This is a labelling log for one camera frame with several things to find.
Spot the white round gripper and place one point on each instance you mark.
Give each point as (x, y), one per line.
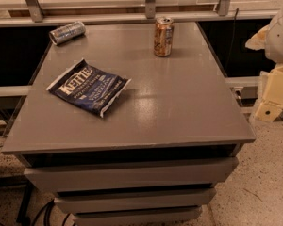
(280, 38)

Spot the orange soda can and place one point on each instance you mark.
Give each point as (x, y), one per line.
(163, 39)

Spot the silver can lying down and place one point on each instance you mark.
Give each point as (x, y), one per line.
(67, 32)

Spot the grey drawer cabinet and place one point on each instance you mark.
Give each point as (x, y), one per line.
(174, 108)

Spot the top grey drawer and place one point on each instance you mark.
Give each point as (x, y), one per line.
(129, 175)

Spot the grey drawer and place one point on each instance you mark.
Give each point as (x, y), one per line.
(135, 200)
(129, 175)
(138, 216)

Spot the middle grey drawer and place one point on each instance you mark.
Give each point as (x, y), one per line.
(135, 200)

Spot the bottom grey drawer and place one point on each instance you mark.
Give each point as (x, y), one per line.
(138, 216)

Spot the blue Kettle chips bag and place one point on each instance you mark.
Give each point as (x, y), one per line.
(88, 88)

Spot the metal window frame rail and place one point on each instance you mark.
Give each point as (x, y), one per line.
(58, 12)

